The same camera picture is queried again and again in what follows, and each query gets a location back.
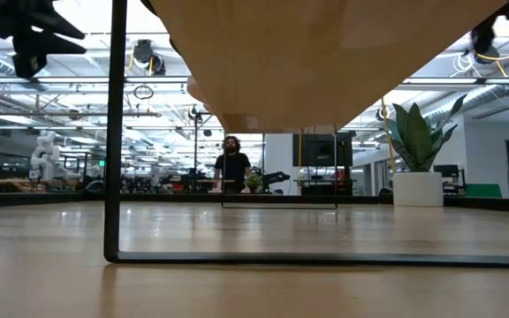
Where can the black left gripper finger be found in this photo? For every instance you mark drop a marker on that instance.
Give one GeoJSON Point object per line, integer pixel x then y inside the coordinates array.
{"type": "Point", "coordinates": [60, 46]}
{"type": "Point", "coordinates": [62, 28]}

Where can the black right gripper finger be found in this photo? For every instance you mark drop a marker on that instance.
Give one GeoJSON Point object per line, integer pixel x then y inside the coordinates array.
{"type": "Point", "coordinates": [482, 37]}

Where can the wooden shelf with black frame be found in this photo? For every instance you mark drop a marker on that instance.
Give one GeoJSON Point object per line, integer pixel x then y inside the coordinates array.
{"type": "Point", "coordinates": [325, 66]}

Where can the black background robot arm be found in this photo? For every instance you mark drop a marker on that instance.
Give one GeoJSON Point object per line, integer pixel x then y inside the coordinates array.
{"type": "Point", "coordinates": [276, 179]}

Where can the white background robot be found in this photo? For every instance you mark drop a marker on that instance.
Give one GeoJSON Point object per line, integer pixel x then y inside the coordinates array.
{"type": "Point", "coordinates": [44, 154]}

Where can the small background monitor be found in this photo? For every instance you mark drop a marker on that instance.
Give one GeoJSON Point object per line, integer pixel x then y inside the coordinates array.
{"type": "Point", "coordinates": [446, 171]}

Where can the green panel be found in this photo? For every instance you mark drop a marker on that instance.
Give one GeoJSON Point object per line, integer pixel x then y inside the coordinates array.
{"type": "Point", "coordinates": [484, 190]}

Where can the green plant in white pot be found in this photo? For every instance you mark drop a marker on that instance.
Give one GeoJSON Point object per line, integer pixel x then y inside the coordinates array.
{"type": "Point", "coordinates": [418, 185]}

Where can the black background monitor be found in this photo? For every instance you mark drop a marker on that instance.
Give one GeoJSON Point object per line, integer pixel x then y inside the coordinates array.
{"type": "Point", "coordinates": [323, 150]}

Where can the person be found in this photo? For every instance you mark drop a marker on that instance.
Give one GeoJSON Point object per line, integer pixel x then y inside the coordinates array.
{"type": "Point", "coordinates": [232, 165]}

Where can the small background potted plant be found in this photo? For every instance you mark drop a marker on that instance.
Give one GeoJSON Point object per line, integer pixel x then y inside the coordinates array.
{"type": "Point", "coordinates": [253, 181]}

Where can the black table rig frame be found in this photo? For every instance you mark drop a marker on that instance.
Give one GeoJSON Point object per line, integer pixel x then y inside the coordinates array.
{"type": "Point", "coordinates": [38, 199]}

